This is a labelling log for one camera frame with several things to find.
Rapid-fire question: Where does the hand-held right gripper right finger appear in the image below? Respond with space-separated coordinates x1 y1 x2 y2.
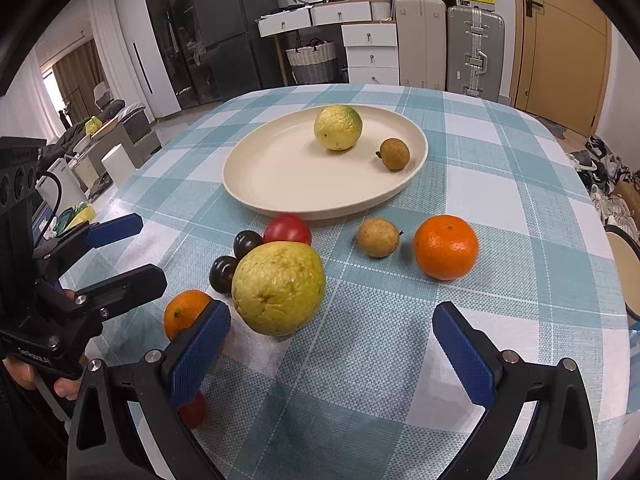
431 301 599 480

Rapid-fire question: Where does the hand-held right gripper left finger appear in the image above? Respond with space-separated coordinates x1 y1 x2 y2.
65 299 233 480

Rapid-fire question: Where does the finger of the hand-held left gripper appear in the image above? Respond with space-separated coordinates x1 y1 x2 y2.
74 264 168 323
34 213 145 274

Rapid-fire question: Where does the small orange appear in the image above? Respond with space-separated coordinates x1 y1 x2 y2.
164 289 213 341

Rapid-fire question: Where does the red tomato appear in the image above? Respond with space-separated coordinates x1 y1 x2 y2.
178 391 207 430
263 214 313 247

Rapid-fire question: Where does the dark plum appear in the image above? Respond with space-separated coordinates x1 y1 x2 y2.
209 255 240 294
234 230 264 257

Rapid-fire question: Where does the large yellow guava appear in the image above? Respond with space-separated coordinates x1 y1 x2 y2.
231 241 327 337

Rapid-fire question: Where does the large orange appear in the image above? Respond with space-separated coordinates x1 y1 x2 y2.
413 214 479 282

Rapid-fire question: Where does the brown longan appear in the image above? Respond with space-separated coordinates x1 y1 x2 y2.
356 218 404 259
376 138 411 171

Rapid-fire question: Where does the cream round plate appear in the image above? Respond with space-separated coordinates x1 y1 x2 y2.
222 105 429 221

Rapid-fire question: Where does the yellow guava with green patch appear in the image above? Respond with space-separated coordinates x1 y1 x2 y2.
314 105 363 152

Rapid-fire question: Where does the person's left hand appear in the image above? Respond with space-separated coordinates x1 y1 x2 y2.
1 357 85 402

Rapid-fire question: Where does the white cylinder bin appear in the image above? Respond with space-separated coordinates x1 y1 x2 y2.
101 143 137 186

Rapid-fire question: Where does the white office chair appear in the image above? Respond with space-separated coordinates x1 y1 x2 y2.
92 82 126 116

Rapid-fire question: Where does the brown curtain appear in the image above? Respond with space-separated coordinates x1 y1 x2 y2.
52 40 106 121

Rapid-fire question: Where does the white wardrobe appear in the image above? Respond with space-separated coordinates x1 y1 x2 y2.
114 0 182 118

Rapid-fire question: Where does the teal plaid tablecloth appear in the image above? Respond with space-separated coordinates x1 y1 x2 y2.
60 83 633 480

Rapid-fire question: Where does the round cream stool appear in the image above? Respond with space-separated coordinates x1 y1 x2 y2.
604 224 640 321

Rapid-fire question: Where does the dark glass cabinet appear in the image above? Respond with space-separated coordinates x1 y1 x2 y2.
140 0 201 111

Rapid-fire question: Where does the group of shoes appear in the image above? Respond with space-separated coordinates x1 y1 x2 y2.
567 135 640 241

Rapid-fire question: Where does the dark grey refrigerator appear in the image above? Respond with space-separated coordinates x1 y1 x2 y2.
187 0 263 106

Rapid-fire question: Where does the woven laundry basket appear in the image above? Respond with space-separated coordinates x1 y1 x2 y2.
286 39 341 86

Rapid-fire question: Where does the silver suitcase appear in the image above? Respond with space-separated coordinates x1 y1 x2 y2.
446 5 506 102

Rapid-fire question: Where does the white dressing table with drawers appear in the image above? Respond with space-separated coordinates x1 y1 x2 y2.
256 0 401 87

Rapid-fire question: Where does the beige suitcase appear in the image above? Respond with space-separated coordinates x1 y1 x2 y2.
395 0 448 92

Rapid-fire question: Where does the wooden door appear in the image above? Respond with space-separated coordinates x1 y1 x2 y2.
511 0 613 136

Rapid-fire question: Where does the black cable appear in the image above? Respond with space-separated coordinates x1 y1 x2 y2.
37 171 62 241

